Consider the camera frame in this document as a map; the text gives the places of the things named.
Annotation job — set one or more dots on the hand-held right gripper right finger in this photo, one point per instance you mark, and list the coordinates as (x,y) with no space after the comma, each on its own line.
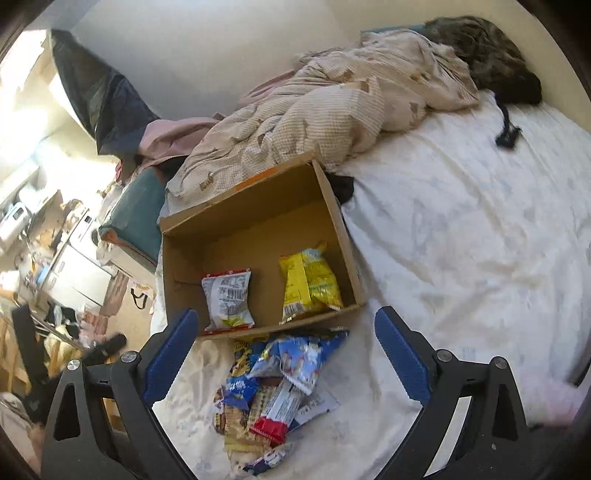
(401,355)

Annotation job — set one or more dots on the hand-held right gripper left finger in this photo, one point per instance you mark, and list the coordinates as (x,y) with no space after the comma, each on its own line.
(171,355)

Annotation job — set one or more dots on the heap of mixed snack packets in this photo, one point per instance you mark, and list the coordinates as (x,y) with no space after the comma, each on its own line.
(277,369)

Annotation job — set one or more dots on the brown cardboard box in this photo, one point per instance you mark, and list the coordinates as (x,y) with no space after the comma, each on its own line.
(258,230)

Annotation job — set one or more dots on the black slippers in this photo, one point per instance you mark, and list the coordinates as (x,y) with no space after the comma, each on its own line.
(108,344)

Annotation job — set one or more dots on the white red snack bag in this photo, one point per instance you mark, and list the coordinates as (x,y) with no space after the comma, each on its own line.
(228,300)

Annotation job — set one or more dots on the yellow snack packet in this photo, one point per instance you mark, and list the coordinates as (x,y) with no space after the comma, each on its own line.
(309,286)

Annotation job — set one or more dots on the white red-ended bar packet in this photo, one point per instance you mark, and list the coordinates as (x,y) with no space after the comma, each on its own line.
(270,424)

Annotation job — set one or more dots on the white drawer cabinet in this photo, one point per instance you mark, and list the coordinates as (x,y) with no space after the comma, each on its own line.
(78,272)

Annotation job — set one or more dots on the black chair back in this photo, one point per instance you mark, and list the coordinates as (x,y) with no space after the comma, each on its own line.
(30,350)

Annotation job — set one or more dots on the teal cushion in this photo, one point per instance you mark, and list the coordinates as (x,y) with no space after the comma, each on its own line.
(134,212)

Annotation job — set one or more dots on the pink fuzzy cloth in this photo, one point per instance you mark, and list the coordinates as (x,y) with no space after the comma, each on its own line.
(549,401)

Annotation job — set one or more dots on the black cloth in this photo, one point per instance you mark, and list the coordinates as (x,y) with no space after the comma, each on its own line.
(344,187)

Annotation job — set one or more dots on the white appliance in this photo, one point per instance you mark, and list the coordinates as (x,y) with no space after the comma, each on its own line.
(14,221)

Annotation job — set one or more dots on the pink blanket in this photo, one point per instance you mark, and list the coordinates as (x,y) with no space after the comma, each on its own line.
(171,134)

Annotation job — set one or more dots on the beige checked duvet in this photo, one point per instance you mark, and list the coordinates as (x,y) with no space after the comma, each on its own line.
(323,115)

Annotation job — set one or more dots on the dark curtain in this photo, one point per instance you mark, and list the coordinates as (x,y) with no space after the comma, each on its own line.
(101,101)

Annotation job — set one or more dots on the dark fuzzy blanket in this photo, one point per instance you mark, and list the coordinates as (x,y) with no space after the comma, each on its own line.
(485,55)

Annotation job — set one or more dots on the blue pillow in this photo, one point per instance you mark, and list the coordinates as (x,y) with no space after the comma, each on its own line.
(392,31)

